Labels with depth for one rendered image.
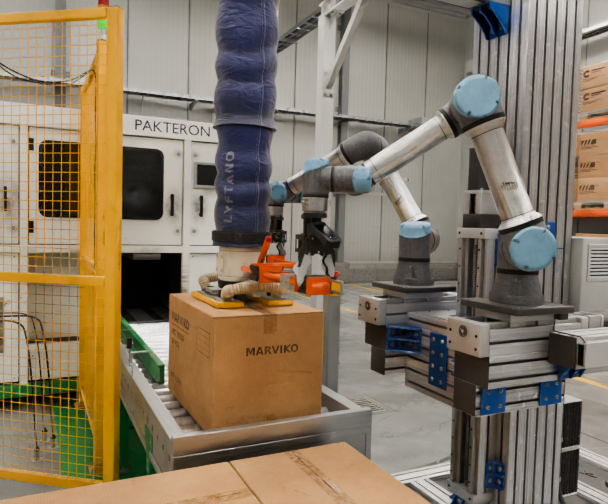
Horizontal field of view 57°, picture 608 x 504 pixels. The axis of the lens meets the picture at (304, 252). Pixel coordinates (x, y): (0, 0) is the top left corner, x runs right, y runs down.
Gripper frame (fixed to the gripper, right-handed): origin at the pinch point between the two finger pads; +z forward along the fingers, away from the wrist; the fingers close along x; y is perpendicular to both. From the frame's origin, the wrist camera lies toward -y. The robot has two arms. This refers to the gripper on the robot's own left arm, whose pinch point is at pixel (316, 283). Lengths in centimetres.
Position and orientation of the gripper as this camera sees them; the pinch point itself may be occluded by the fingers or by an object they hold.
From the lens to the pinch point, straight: 158.0
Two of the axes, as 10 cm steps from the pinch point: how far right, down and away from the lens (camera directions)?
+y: -4.5, -0.6, 8.9
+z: -0.3, 10.0, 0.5
